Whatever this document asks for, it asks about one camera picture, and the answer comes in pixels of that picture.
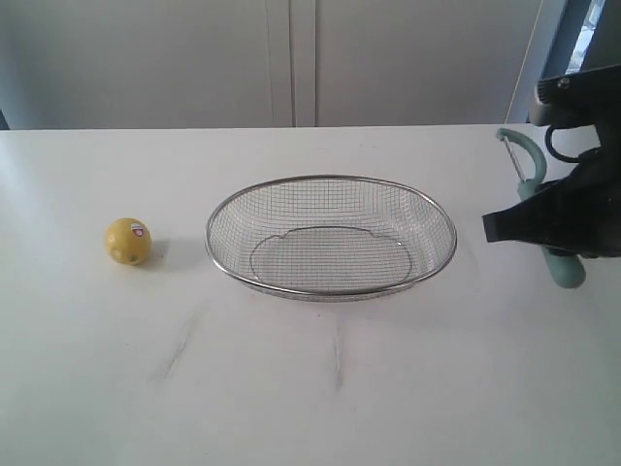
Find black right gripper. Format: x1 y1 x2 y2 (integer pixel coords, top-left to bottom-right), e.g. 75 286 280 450
482 121 620 257

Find teal handled vegetable peeler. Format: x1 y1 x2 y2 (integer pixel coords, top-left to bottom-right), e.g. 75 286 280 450
495 127 587 291

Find yellow lemon with sticker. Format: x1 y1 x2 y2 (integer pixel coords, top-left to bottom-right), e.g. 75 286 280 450
105 217 151 266

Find oval steel mesh basket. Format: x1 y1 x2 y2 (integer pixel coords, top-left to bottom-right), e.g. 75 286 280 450
205 175 458 302

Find white cabinet doors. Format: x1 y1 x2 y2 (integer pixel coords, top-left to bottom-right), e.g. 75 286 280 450
1 1 565 129

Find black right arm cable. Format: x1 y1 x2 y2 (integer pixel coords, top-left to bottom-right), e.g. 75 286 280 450
543 123 603 162

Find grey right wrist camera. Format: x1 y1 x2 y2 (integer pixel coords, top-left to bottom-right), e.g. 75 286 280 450
528 65 620 129

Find dark window frame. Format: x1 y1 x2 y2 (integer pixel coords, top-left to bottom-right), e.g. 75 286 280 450
539 0 620 81

